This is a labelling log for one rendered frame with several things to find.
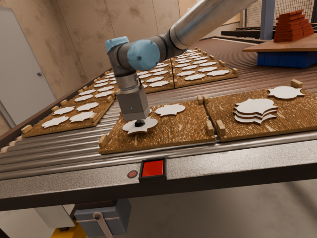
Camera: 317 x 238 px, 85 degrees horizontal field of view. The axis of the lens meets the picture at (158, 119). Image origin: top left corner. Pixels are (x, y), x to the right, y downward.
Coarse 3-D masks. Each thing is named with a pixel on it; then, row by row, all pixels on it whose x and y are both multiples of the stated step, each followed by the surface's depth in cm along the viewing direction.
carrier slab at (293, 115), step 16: (224, 96) 83; (240, 96) 79; (256, 96) 76; (304, 96) 67; (208, 112) 73; (224, 112) 69; (288, 112) 59; (304, 112) 58; (240, 128) 57; (256, 128) 55; (272, 128) 53; (288, 128) 52; (304, 128) 51
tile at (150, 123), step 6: (144, 120) 68; (150, 120) 67; (156, 120) 66; (126, 126) 67; (132, 126) 66; (144, 126) 64; (150, 126) 63; (156, 126) 64; (126, 132) 64; (132, 132) 62; (138, 132) 62; (144, 132) 61
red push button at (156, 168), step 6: (144, 162) 52; (150, 162) 52; (156, 162) 51; (162, 162) 51; (144, 168) 50; (150, 168) 49; (156, 168) 49; (162, 168) 48; (144, 174) 48; (150, 174) 47; (156, 174) 47
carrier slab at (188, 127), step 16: (192, 112) 74; (112, 128) 76; (160, 128) 67; (176, 128) 65; (192, 128) 63; (112, 144) 64; (128, 144) 62; (144, 144) 60; (160, 144) 58; (176, 144) 58
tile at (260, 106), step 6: (246, 102) 66; (252, 102) 65; (258, 102) 64; (264, 102) 63; (270, 102) 62; (240, 108) 63; (246, 108) 62; (252, 108) 61; (258, 108) 60; (264, 108) 59; (270, 108) 59; (276, 108) 59; (246, 114) 59; (252, 114) 59; (258, 114) 58
